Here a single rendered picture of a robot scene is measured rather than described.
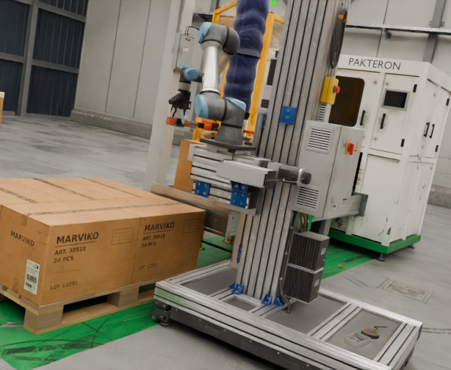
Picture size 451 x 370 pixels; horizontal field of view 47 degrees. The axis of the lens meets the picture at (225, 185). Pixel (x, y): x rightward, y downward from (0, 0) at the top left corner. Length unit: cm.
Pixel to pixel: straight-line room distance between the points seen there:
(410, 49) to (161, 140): 833
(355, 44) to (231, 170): 1012
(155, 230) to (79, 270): 54
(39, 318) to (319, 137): 161
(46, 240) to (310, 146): 135
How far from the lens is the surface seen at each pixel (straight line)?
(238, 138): 271
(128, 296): 307
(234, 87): 366
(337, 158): 261
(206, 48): 283
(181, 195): 357
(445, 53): 1203
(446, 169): 1180
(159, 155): 467
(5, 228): 284
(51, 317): 275
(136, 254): 300
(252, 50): 369
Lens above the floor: 121
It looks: 8 degrees down
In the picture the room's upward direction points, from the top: 10 degrees clockwise
